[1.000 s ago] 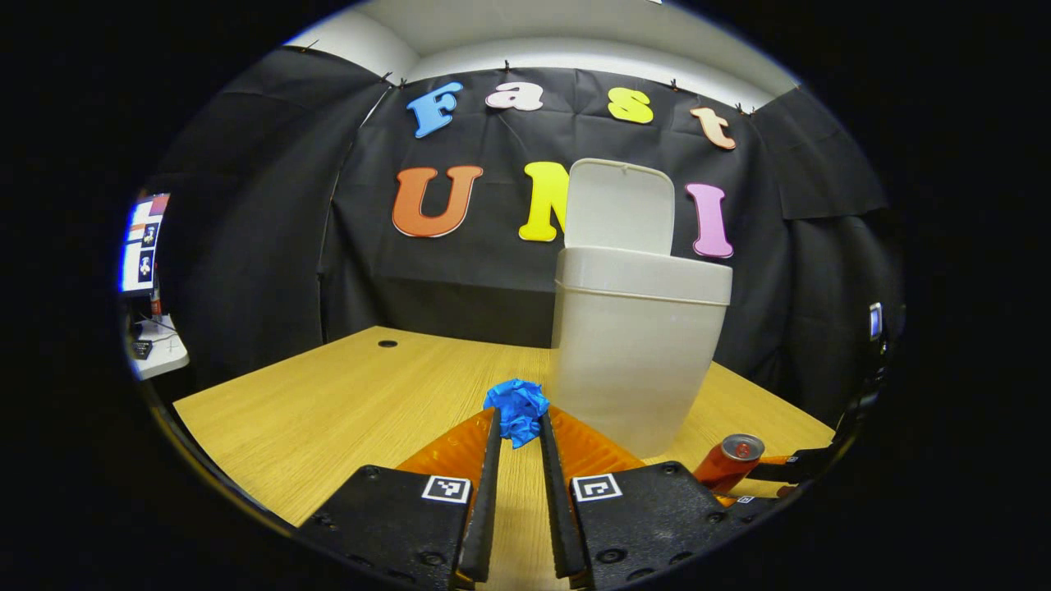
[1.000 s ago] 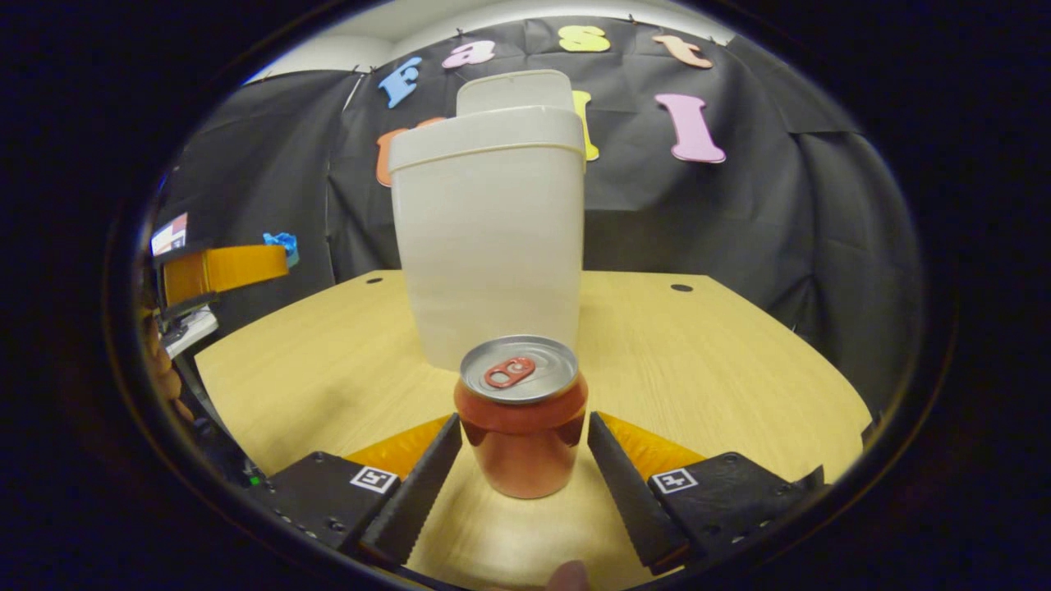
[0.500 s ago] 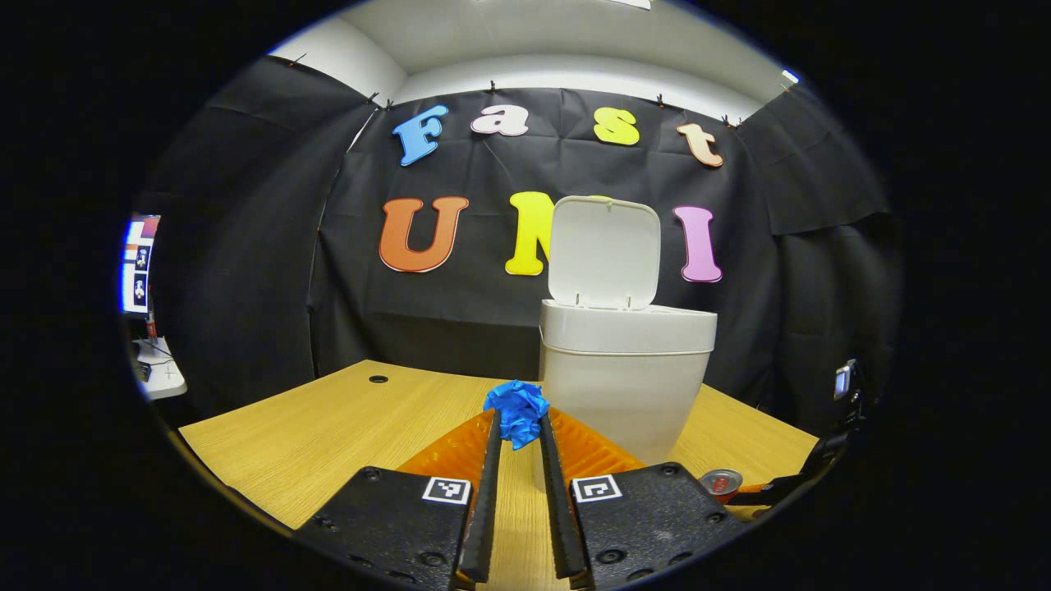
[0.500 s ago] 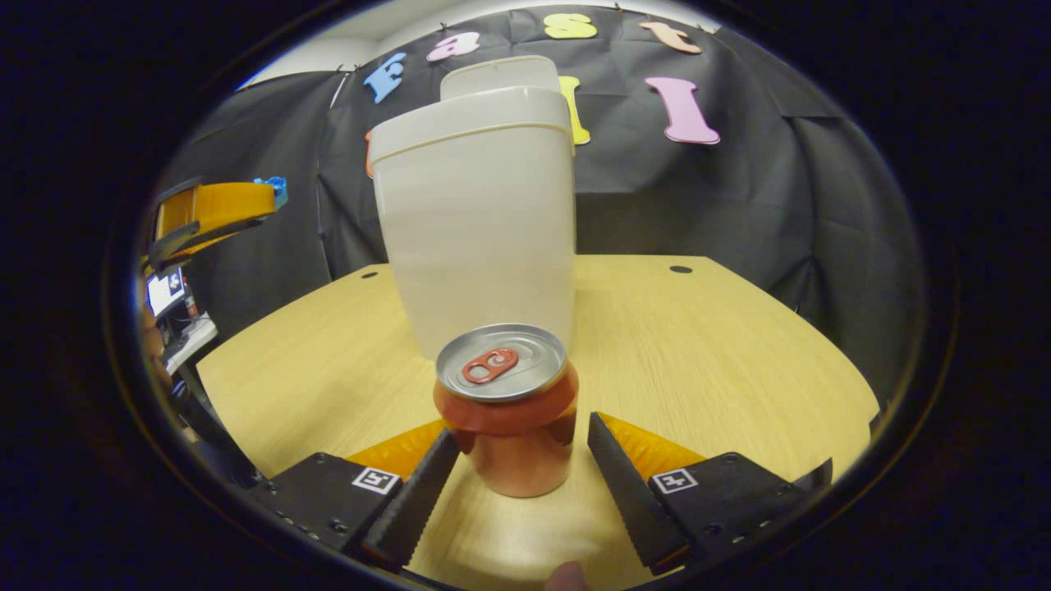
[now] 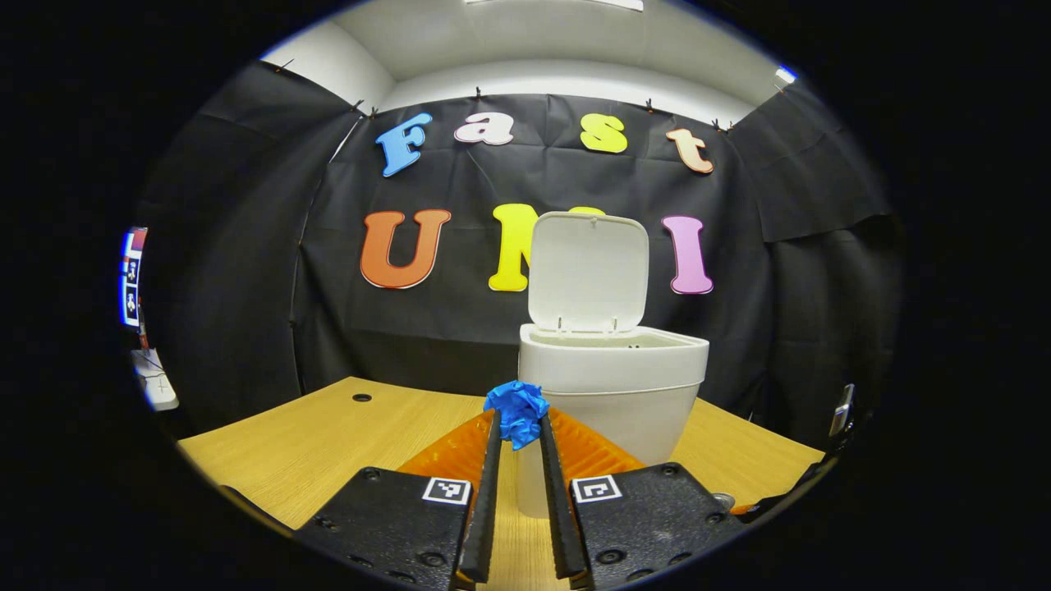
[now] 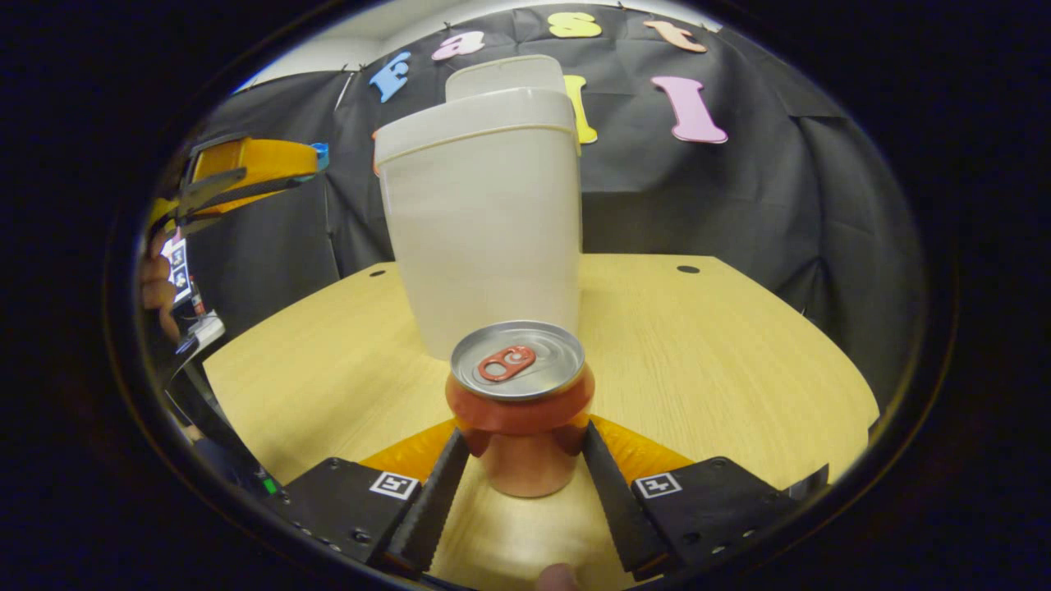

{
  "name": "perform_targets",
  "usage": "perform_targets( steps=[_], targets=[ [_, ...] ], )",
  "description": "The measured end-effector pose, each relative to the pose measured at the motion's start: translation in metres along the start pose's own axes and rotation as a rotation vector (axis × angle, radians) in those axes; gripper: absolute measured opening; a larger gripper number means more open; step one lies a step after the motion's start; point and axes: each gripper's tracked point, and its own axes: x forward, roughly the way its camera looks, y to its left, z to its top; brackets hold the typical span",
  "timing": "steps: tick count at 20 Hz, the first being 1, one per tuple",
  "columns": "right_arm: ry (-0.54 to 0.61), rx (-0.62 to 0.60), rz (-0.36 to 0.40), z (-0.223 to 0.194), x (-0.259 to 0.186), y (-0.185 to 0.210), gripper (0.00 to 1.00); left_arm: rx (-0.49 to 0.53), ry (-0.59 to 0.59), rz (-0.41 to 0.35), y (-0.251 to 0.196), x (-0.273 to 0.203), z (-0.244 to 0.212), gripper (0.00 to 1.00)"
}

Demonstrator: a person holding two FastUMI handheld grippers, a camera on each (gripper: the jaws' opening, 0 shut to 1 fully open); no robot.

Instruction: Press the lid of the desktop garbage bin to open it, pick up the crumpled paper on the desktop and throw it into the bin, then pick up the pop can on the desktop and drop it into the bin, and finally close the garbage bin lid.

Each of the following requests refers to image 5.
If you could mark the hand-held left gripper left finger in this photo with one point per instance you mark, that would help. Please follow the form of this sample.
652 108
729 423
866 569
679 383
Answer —
484 509

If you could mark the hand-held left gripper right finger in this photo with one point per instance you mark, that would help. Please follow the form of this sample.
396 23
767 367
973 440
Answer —
558 509

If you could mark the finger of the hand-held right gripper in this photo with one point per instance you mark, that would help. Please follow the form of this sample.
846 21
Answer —
744 510

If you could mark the blue paper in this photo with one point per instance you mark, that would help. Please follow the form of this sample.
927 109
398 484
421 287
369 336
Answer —
517 406

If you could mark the white desktop garbage bin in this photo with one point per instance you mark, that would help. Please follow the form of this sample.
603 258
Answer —
616 394

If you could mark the wooden desktop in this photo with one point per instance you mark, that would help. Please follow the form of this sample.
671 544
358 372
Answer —
328 443

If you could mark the black backdrop cloth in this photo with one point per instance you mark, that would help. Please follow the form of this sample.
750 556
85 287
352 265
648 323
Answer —
460 328

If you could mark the white side table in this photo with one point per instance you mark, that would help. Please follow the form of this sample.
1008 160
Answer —
156 386

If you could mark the computer monitor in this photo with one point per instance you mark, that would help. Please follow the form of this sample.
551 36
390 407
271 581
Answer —
131 279

